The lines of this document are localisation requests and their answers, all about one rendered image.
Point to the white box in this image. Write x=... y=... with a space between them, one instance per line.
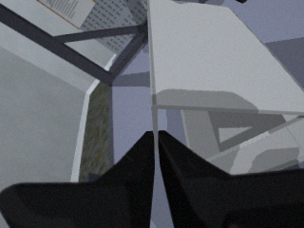
x=229 y=87

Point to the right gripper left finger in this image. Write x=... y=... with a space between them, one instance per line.
x=120 y=198

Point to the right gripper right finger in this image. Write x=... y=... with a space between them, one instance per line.
x=199 y=202

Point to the white ruled paper sheet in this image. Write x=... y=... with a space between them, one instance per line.
x=75 y=11

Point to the grey perforated panel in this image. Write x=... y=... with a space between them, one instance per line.
x=106 y=14
x=134 y=16

